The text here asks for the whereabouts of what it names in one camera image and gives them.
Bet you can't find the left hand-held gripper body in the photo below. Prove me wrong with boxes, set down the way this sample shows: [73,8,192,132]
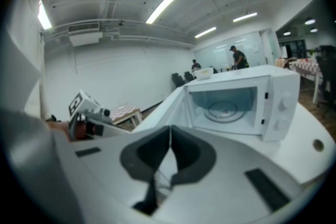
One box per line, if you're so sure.
[68,89,111,142]

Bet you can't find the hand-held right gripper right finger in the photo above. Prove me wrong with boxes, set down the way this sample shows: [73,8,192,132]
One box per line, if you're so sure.
[154,124,303,224]

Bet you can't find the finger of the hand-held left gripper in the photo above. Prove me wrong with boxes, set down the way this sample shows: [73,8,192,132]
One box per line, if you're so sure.
[103,119,132,137]

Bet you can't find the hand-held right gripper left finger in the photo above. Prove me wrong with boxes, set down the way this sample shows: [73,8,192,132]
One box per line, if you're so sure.
[50,124,172,224]

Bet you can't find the white microwave door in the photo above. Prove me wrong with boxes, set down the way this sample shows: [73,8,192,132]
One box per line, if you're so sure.
[130,86,190,134]

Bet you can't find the white microwave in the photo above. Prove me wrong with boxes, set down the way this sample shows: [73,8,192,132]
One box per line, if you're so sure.
[183,64,301,143]

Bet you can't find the glass microwave turntable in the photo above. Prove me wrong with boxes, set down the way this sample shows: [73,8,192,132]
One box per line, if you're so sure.
[206,100,240,123]

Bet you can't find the person's left hand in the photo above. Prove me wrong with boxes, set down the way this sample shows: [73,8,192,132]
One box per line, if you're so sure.
[76,121,97,140]

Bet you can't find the pink checkered table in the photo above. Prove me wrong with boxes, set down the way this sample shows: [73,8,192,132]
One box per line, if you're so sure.
[109,103,144,127]

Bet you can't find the ceiling air conditioner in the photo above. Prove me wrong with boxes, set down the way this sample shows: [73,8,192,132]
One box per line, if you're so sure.
[67,22,104,47]

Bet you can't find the cream sweatshirt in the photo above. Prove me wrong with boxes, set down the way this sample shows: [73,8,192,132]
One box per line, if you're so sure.
[0,0,89,224]

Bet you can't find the white table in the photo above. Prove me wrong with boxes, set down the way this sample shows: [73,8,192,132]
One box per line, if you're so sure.
[130,101,336,187]

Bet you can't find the long ceiling light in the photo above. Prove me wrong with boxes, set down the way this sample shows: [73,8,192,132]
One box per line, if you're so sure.
[194,26,217,39]
[37,0,53,30]
[145,0,181,25]
[232,12,258,23]

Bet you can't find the table with checkered cloth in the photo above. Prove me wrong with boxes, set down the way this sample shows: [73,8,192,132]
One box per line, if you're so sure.
[274,57,324,104]

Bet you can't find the round table cable grommet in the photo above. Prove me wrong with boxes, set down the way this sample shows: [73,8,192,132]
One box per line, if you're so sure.
[312,138,325,153]

